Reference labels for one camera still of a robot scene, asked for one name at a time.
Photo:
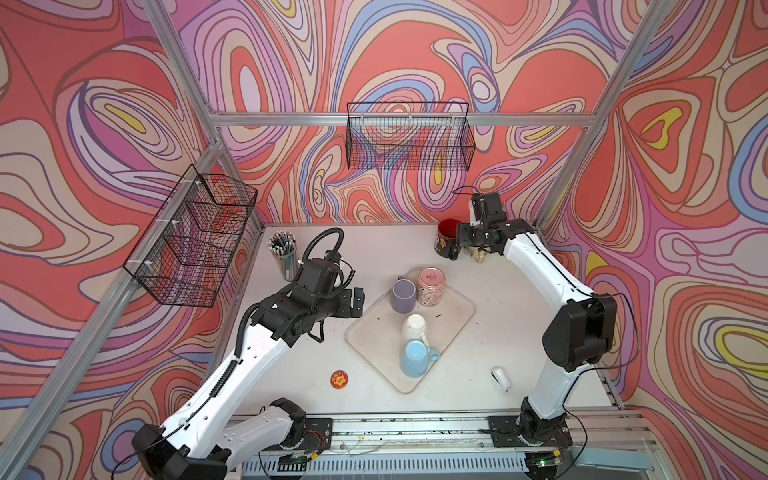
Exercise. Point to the white mug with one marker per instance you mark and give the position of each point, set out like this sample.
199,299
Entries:
414,328

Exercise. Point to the pink patterned mug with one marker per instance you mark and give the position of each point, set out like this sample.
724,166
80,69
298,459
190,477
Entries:
430,286

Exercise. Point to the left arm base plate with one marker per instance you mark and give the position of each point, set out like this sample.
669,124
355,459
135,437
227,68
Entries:
315,439

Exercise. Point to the metal pen holder cup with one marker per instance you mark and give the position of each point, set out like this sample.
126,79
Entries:
282,245

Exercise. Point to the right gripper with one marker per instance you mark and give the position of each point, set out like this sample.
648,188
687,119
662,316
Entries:
464,229

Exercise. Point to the black wire basket left wall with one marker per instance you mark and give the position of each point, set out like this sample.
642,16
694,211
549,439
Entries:
200,227

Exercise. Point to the cream round mug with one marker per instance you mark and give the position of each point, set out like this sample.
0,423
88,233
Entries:
478,255

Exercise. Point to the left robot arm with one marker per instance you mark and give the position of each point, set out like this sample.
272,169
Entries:
199,440

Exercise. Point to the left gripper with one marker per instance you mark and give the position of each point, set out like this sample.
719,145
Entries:
358,300

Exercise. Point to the black wire basket back wall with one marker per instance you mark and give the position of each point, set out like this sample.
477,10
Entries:
413,136

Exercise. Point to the light blue mug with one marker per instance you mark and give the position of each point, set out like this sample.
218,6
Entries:
416,359

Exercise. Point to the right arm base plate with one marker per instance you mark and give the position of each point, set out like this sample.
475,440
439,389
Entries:
529,431

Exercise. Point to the black wire basket wall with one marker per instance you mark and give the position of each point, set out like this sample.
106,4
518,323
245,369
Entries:
413,136
200,227

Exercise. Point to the beige plastic tray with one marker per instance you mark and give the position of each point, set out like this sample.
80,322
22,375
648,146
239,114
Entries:
376,336

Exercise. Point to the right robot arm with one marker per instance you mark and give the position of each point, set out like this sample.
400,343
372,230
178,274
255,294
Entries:
581,330

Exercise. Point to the small white object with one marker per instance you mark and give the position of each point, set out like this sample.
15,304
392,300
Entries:
500,378

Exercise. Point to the black mug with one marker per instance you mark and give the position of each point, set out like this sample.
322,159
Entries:
446,244

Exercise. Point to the purple mug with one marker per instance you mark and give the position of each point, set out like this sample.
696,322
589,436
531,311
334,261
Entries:
403,296

